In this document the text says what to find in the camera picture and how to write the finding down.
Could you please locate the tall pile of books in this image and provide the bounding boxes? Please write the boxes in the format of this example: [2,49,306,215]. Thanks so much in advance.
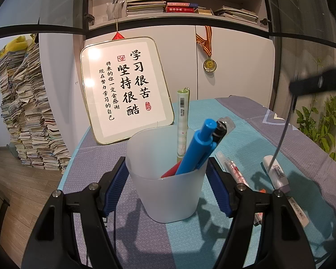
[0,43,72,174]

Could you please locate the white labelled marker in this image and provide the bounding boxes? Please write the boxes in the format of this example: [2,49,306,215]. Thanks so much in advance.
[286,197,310,229]

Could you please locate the white lower cabinet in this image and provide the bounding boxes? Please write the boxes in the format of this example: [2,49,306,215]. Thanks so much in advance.
[73,22,278,146]

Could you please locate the thick red books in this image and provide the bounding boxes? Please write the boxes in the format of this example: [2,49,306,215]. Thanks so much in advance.
[165,1,198,13]

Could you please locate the red hanging ornament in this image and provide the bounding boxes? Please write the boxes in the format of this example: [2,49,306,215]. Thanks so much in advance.
[111,0,124,41]

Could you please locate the white pen with clip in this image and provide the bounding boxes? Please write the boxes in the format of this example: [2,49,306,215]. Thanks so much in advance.
[176,87,191,163]

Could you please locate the black pen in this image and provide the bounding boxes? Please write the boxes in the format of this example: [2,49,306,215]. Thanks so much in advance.
[214,120,227,143]

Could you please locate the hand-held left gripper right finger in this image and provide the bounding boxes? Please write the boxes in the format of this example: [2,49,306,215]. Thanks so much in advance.
[207,157,316,269]

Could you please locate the stack of magazines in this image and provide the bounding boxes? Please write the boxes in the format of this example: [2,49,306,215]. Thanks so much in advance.
[125,0,168,17]

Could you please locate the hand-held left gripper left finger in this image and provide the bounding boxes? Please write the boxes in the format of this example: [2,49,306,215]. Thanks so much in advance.
[22,156,129,269]

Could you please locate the glass cabinet door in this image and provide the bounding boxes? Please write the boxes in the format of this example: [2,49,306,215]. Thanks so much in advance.
[259,0,336,51]
[0,0,91,42]

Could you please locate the white pen holder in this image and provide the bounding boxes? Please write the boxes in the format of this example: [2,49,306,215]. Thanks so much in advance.
[106,0,126,21]

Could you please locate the white purple correction tape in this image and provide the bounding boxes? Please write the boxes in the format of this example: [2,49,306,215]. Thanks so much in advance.
[262,154,291,194]

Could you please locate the thin grey cable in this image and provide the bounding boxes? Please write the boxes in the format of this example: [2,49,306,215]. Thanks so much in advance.
[269,94,295,174]

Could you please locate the framed calligraphy sign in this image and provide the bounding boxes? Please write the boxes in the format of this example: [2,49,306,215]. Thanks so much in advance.
[80,36,175,145]

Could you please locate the gold medal with striped ribbon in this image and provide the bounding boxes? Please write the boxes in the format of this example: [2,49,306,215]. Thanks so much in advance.
[196,26,218,74]

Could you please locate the patterned red white pen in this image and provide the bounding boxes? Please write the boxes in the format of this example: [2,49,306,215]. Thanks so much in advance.
[215,151,265,227]

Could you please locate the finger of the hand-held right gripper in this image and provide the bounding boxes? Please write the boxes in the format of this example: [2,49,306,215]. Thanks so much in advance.
[289,61,336,96]

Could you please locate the blue grey tablecloth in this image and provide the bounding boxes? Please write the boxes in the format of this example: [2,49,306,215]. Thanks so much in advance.
[57,95,336,269]

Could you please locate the translucent white cup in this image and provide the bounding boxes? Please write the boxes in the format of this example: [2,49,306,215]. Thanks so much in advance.
[125,126,208,224]

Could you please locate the yellow plush toy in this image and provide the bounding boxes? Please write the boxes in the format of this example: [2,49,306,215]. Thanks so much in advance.
[0,34,37,58]

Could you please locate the grey bookshelf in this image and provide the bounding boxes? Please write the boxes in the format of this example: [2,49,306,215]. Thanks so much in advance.
[88,0,269,33]

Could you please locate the blue pen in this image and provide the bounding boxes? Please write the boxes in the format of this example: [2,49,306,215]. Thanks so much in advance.
[174,118,217,176]

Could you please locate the stack of worn papers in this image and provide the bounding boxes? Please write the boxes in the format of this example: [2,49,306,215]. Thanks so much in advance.
[214,6,260,24]

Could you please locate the thin black cable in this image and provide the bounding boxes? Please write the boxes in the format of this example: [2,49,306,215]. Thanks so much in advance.
[111,216,118,269]

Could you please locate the green leafy plant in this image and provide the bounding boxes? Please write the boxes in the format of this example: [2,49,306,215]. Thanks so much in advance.
[295,59,336,171]

